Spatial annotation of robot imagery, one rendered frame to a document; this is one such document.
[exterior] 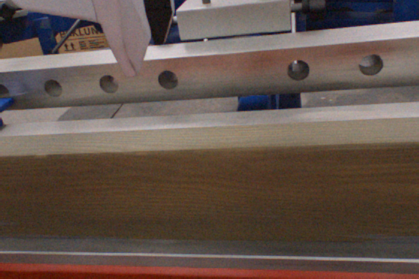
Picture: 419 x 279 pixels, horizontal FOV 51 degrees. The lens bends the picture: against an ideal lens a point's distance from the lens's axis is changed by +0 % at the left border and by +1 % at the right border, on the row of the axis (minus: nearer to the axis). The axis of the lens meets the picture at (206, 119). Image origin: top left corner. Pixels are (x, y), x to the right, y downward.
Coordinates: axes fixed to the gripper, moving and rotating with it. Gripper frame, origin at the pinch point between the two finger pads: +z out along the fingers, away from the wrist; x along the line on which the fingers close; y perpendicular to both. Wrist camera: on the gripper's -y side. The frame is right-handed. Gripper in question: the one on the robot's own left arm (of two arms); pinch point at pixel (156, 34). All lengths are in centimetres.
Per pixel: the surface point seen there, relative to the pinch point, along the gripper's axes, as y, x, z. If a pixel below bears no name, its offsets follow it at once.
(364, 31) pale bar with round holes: -13.6, -22.7, 8.2
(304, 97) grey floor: -7, -237, 114
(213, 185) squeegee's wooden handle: -2.1, 2.0, 8.4
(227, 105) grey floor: 42, -233, 113
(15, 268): 14.5, 0.6, 16.2
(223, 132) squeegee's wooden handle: -2.8, 0.3, 6.0
